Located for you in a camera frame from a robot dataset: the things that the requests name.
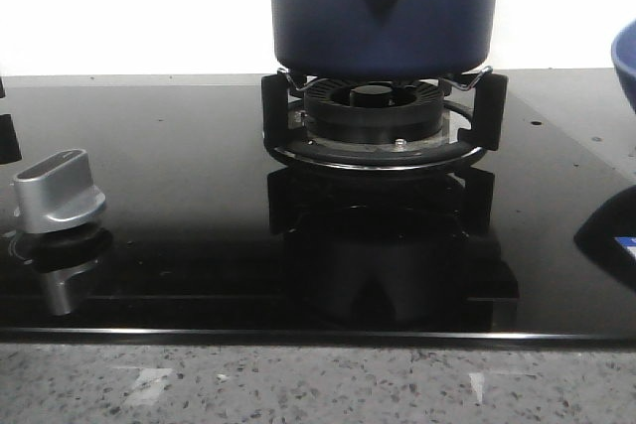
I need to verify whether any blue plastic bowl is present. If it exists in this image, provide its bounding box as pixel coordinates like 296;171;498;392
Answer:
611;20;636;110

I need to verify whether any blue cooking pot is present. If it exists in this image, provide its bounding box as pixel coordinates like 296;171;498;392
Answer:
271;0;496;79

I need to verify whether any black pot support grate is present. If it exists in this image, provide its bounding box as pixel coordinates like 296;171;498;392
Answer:
260;68;508;174

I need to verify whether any black gas burner head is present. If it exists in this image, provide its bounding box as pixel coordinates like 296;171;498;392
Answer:
303;79;444;144

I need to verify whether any black glass cooktop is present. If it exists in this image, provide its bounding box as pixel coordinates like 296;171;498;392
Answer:
1;70;635;348

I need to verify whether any silver stove control knob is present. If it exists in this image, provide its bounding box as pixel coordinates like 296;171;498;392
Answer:
13;149;106;234

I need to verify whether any black left burner grate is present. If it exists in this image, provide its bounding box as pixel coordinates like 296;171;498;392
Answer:
0;74;23;165

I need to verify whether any blue white cooktop sticker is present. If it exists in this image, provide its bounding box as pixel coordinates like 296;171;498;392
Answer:
614;236;636;262

